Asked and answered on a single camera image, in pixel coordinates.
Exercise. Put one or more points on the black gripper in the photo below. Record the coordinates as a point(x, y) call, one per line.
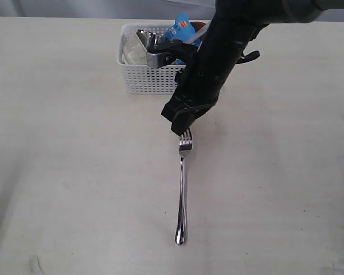
point(197, 92)

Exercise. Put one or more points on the silver fork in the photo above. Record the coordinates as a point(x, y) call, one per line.
point(185, 148)

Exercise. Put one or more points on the white ceramic bowl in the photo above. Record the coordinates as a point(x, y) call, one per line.
point(134, 52)

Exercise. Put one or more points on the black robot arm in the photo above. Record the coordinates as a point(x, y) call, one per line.
point(234, 25)

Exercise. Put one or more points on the white perforated plastic basket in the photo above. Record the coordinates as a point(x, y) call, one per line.
point(141, 79)

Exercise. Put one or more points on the steel cup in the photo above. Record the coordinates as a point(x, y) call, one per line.
point(149, 39)

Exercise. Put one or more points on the blue snack bag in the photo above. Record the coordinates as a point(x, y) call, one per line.
point(181, 30)

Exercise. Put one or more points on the brown wooden plate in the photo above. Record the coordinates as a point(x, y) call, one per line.
point(197, 25)

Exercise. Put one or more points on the grey curtain backdrop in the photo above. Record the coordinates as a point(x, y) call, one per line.
point(107, 9)

